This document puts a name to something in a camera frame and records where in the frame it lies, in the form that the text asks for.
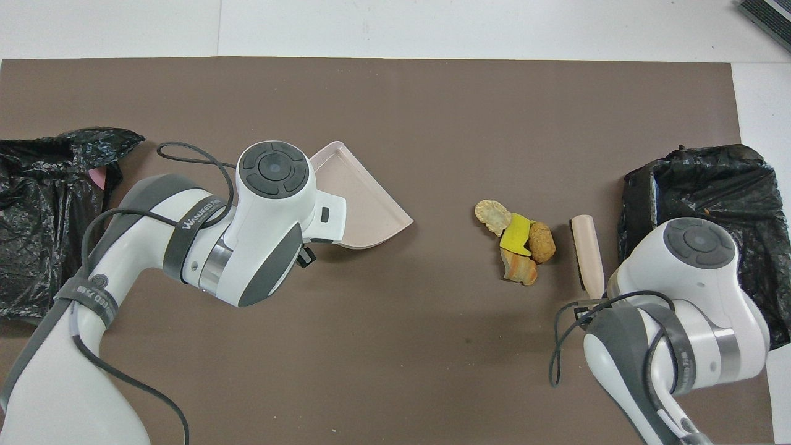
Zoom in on striped croissant bread piece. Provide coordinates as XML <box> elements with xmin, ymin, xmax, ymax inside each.
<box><xmin>502</xmin><ymin>252</ymin><xmax>538</xmax><ymax>287</ymax></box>

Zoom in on plain yellow sponge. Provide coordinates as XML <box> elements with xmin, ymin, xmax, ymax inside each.
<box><xmin>499</xmin><ymin>213</ymin><xmax>537</xmax><ymax>256</ymax></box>

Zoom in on beige brush black bristles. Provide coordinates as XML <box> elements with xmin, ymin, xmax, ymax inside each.
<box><xmin>570</xmin><ymin>214</ymin><xmax>606</xmax><ymax>300</ymax></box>

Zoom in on pale flaky bread piece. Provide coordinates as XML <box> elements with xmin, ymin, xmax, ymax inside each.
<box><xmin>475</xmin><ymin>199</ymin><xmax>512</xmax><ymax>237</ymax></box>

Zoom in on brown bread nugget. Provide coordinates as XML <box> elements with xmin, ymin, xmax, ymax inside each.
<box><xmin>528</xmin><ymin>222</ymin><xmax>557</xmax><ymax>265</ymax></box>

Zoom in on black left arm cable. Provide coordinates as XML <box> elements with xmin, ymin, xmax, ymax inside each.
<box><xmin>69</xmin><ymin>142</ymin><xmax>237</xmax><ymax>445</ymax></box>

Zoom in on black bag bin pink rim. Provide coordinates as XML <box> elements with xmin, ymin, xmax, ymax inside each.
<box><xmin>0</xmin><ymin>127</ymin><xmax>146</xmax><ymax>325</ymax></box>

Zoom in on beige plastic dustpan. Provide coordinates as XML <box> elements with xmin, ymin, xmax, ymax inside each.
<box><xmin>309</xmin><ymin>141</ymin><xmax>414</xmax><ymax>250</ymax></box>

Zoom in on grey ribbed panel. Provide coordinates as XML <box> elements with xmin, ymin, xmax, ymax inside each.
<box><xmin>738</xmin><ymin>0</ymin><xmax>791</xmax><ymax>53</ymax></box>

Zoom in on brown table mat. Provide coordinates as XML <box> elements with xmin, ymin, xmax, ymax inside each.
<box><xmin>0</xmin><ymin>57</ymin><xmax>776</xmax><ymax>445</ymax></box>

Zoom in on black bag lined bin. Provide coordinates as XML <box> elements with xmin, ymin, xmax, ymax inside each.
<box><xmin>618</xmin><ymin>144</ymin><xmax>791</xmax><ymax>350</ymax></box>

